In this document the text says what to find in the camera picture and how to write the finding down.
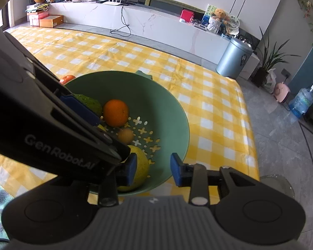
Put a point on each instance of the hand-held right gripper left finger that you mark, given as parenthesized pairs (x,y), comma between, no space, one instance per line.
(132,169)

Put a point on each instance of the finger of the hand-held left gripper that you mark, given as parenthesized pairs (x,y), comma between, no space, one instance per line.
(112,145)
(80,109)

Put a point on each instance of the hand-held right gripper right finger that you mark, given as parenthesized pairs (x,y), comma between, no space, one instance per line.
(175,169)

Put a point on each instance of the yellow lemon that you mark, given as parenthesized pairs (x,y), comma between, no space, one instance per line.
(142,169)

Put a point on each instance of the green cucumber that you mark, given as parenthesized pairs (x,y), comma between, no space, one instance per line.
(90,103)

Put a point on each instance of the small brown kiwi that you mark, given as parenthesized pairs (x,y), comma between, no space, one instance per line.
(125,135)

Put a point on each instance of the green colander bowl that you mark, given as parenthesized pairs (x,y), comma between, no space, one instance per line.
(167,114)

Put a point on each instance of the yellow checkered tablecloth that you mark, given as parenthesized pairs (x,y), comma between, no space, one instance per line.
(198,96)

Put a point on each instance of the teal striped towel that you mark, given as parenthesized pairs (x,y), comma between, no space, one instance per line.
(0,203)

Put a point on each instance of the orange shoebox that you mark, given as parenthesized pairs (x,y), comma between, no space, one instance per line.
(50,20)

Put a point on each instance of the pink shoeboxes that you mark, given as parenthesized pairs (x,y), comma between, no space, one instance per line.
(35,19)

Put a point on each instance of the round glass stool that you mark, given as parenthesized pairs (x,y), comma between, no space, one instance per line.
(279,185)

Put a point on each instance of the white marble television cabinet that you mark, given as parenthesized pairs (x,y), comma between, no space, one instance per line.
(151,23)

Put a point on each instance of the silver-blue trash can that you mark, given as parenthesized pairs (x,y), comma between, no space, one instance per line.
(232,60)

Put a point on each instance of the long-leaf potted plant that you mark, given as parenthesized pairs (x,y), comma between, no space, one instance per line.
(259,76)

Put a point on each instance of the white plastic bag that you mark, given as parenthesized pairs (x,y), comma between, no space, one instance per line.
(270,82)

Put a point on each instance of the pink pig appliance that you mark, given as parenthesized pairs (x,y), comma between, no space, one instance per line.
(281,92)

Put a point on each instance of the blue water bottle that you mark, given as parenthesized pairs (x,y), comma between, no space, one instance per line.
(300,102)

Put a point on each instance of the red box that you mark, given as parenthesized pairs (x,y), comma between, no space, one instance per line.
(187,15)

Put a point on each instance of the teddy bear bouquet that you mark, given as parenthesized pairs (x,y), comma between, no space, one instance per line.
(214,24)

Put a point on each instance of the round paper fan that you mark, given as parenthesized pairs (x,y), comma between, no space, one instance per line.
(233,26)

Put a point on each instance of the colourful picture board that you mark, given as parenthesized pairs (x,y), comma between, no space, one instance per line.
(206,11)

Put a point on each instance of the black wall socket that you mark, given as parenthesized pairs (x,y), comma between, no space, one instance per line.
(285,73)

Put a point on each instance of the wall vine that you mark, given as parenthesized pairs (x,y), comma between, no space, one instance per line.
(306,5)

